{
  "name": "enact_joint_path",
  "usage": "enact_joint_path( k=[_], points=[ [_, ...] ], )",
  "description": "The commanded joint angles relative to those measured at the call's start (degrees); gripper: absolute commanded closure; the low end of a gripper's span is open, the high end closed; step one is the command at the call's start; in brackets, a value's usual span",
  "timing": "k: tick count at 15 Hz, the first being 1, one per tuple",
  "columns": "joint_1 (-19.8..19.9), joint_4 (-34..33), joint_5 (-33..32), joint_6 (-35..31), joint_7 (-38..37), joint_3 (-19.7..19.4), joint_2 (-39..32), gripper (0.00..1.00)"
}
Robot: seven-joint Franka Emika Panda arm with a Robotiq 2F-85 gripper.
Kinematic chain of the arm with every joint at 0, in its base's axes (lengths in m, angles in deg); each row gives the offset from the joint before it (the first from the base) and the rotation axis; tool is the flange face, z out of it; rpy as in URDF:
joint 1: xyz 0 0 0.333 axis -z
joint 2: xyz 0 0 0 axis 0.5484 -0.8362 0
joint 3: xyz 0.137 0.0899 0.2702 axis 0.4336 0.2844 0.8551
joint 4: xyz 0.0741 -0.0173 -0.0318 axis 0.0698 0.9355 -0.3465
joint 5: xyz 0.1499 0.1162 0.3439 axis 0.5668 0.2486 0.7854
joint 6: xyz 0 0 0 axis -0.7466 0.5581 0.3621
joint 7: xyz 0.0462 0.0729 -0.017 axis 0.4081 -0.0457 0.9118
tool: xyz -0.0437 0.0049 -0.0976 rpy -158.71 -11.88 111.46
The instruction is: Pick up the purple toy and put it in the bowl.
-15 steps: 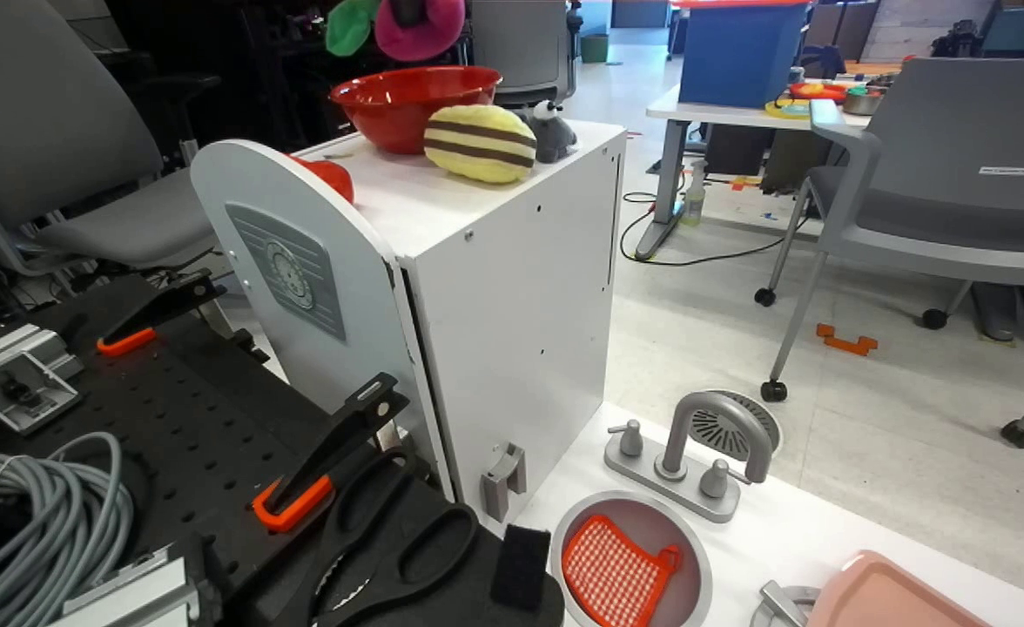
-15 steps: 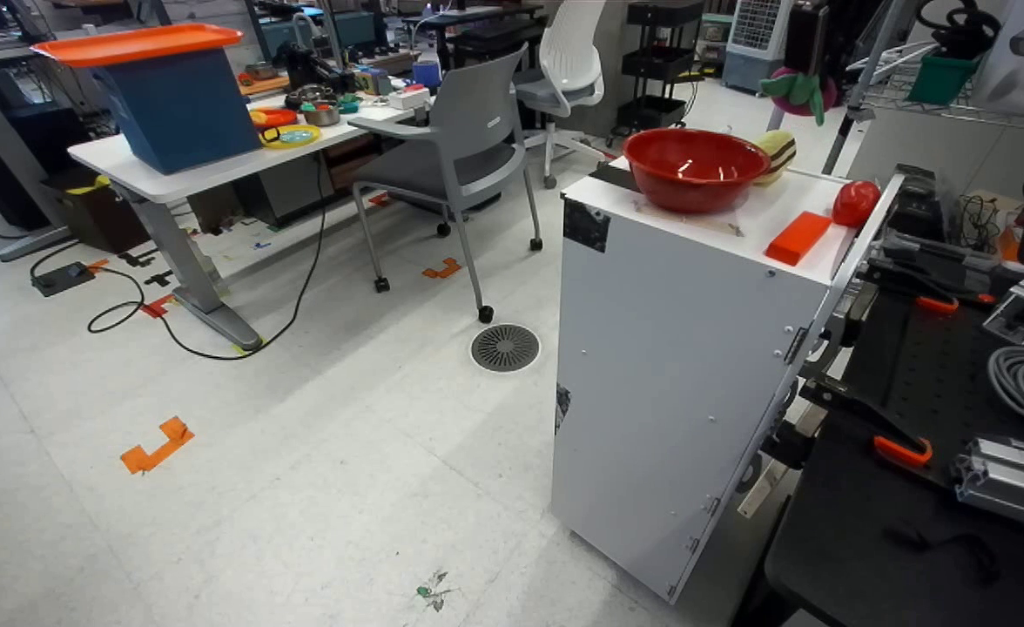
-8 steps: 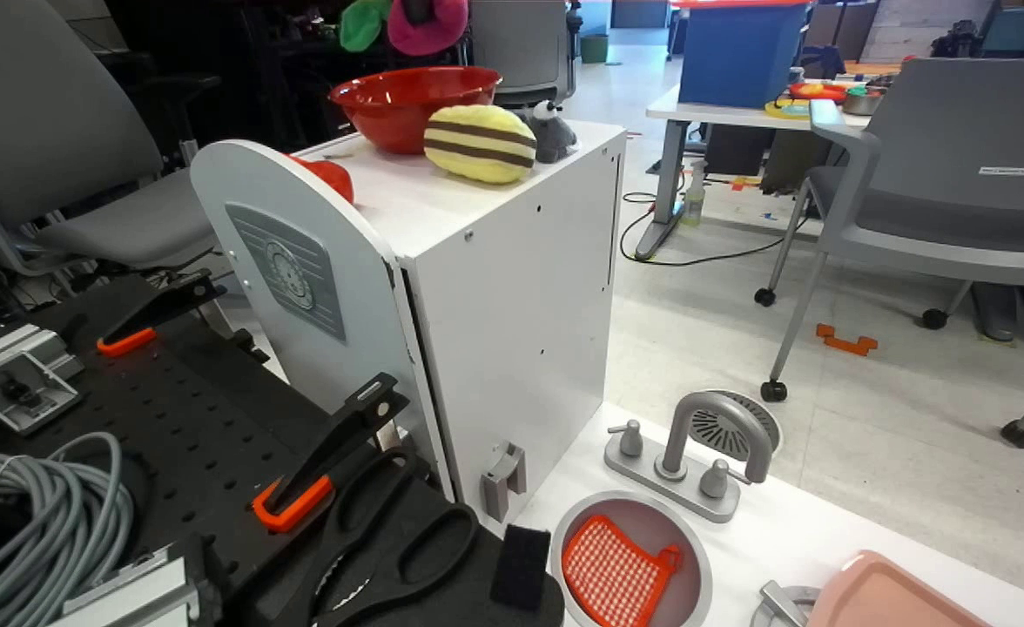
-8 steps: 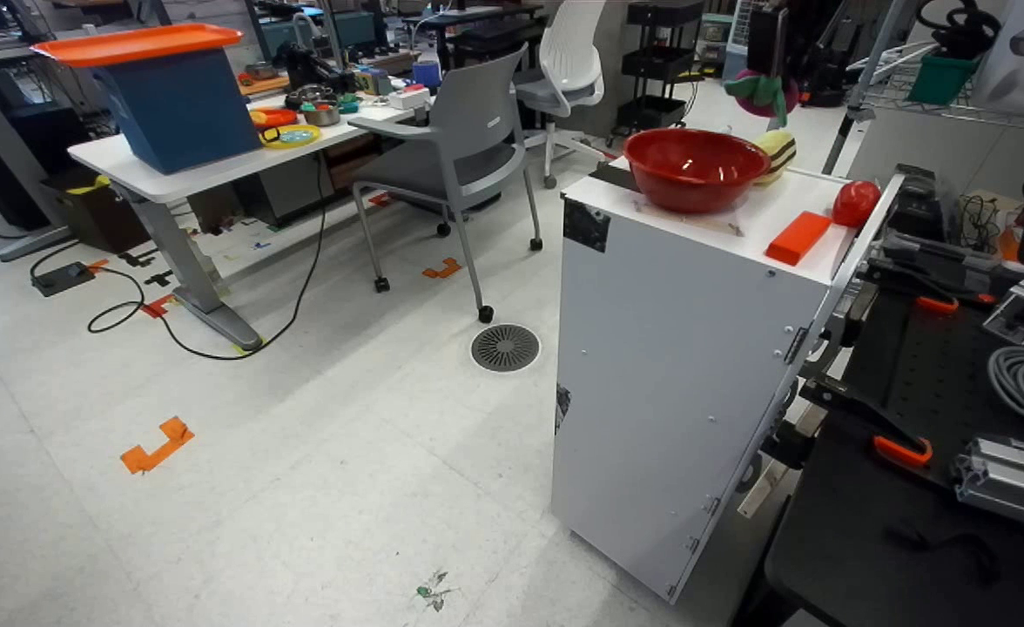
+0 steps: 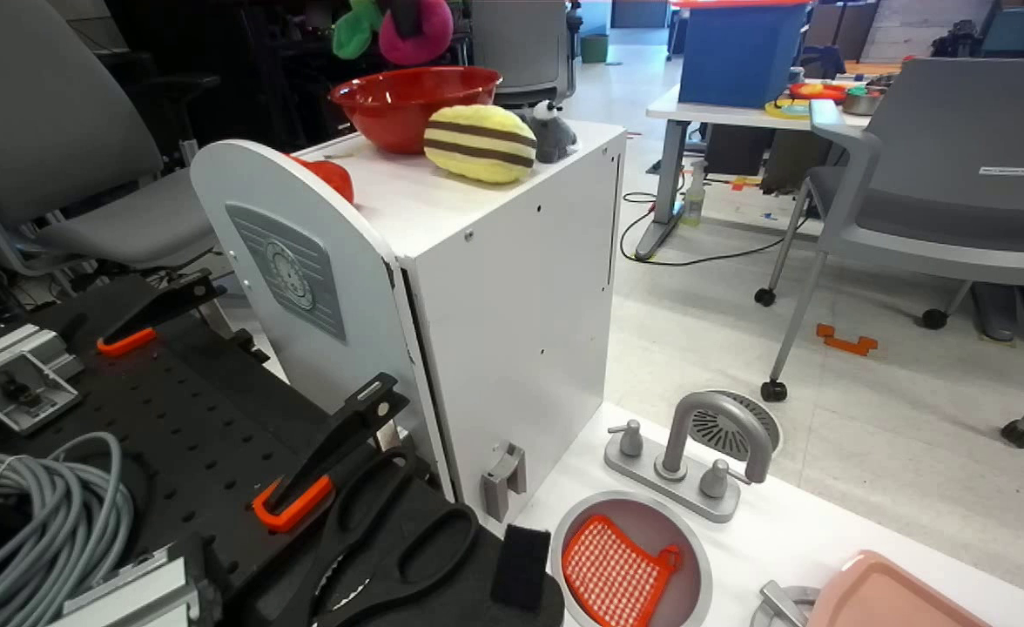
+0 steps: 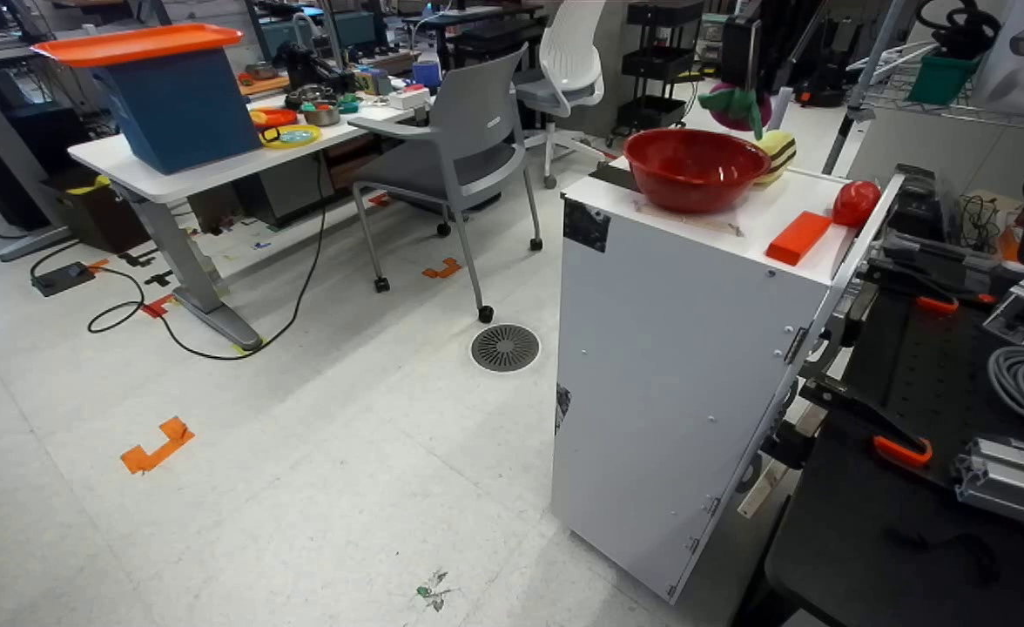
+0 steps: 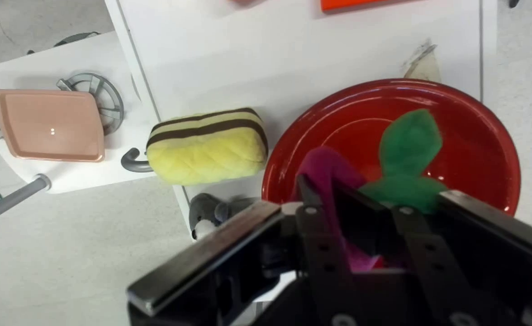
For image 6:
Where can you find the small orange floor tape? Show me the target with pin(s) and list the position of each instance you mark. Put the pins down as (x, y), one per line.
(444, 269)

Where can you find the orange rectangular block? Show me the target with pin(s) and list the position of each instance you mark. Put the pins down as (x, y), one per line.
(799, 237)

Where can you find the white office chair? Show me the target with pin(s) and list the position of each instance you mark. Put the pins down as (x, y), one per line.
(569, 56)

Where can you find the white cabinet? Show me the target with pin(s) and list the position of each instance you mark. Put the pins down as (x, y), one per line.
(672, 385)

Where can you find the black power adapter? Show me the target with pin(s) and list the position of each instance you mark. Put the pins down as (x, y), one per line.
(64, 278)

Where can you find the grey office chair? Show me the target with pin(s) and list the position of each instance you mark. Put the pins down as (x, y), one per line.
(477, 117)

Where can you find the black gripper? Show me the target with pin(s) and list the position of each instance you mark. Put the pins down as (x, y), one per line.
(775, 26)

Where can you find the aluminium extrusion bar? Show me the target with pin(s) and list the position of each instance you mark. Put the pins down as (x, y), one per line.
(1018, 478)

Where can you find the orange L-shaped floor tape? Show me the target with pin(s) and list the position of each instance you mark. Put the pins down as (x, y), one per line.
(155, 446)

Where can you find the yellow green sponge toy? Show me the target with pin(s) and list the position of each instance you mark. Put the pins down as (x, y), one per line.
(782, 151)

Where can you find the black shelf cart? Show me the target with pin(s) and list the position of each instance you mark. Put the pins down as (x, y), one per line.
(662, 63)

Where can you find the orange tray lid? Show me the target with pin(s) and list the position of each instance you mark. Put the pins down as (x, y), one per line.
(133, 43)

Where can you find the red plastic bowl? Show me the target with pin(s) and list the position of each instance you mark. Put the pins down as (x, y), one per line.
(689, 177)

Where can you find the green box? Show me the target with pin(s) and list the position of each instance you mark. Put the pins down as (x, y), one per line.
(940, 77)

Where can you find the white desk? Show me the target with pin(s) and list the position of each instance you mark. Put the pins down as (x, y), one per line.
(184, 177)

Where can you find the round grey floor cover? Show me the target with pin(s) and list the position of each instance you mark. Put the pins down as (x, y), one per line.
(504, 346)

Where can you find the blue storage bin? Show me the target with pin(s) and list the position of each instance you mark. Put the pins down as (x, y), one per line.
(182, 108)

